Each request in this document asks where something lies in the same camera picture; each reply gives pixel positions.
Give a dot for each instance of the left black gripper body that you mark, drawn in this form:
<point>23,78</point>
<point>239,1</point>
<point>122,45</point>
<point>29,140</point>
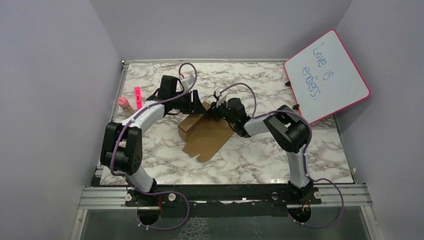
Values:
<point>184,103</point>

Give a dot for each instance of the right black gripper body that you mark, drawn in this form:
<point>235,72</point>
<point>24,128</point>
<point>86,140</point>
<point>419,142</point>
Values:
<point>223,114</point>

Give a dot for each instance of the brown cardboard box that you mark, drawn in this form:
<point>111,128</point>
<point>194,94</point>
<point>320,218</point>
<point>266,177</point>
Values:
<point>203,136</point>

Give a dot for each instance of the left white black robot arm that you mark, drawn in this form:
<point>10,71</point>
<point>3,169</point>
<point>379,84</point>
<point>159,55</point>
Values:
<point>122,146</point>

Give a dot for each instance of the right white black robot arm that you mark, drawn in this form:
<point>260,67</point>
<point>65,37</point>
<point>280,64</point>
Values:
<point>290,130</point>

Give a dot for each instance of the pink highlighter marker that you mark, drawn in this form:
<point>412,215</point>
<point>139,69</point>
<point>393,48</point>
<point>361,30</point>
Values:
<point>138,97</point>

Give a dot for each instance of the small pink capped bottle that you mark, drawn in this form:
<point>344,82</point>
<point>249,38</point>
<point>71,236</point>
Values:
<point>124,104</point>

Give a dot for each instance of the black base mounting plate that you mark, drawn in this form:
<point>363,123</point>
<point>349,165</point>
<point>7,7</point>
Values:
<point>221,200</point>

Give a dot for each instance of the pink framed whiteboard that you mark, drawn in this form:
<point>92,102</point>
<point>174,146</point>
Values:
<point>324,78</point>

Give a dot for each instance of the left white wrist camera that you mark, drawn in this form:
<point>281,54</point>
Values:
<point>185,82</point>

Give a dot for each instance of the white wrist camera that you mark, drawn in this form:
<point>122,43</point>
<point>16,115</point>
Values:
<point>185,82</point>
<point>220,96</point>

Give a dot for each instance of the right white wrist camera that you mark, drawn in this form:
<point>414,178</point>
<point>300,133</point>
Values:
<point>220,96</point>

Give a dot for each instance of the aluminium extrusion frame rail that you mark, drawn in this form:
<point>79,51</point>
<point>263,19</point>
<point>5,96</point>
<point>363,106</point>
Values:
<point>113,198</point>

